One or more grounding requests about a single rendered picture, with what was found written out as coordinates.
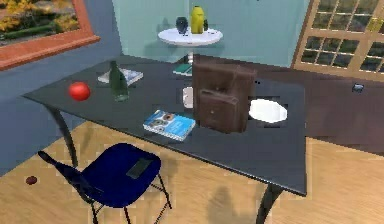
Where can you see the white mug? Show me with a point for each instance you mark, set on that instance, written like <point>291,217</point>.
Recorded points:
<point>188,97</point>

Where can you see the blue spiral book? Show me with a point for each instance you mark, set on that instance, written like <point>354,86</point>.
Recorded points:
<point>170,125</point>

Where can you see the brown box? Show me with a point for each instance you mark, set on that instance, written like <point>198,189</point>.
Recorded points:
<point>221,96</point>

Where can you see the green book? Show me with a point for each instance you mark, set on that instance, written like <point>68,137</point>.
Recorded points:
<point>182,69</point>

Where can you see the dark grey table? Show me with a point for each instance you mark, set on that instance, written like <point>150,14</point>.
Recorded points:
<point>143,100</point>

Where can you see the white grey book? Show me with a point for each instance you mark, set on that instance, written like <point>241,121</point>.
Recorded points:
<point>132,76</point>

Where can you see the white round side table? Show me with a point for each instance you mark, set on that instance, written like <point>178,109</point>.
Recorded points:
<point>190,37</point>

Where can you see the white plate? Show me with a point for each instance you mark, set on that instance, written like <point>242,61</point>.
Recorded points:
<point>267,110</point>

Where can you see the dark phone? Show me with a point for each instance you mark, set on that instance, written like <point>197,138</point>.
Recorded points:
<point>139,168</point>

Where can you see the dark green glass bottle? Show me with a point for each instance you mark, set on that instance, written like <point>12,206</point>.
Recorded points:
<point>118,83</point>

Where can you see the dark blue vase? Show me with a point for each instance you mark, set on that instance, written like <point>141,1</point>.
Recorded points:
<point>182,24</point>

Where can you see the small dark green bottle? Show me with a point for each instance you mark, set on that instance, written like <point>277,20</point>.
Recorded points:
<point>205,25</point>

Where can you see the yellow vase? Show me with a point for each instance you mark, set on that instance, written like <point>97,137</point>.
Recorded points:
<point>197,20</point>

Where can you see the blue chair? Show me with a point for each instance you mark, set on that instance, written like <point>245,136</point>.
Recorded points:
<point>113,173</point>

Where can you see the red apple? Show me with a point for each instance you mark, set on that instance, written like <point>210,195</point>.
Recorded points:
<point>79,91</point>

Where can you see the small dark grey device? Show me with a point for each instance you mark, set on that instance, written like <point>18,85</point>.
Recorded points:
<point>357,87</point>

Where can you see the tan lattice window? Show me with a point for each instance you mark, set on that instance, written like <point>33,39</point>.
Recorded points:
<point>343,36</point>

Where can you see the orange framed window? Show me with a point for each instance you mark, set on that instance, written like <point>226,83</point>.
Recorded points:
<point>40,30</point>

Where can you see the small dark red ball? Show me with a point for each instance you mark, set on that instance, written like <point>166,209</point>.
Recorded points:
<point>31,180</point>

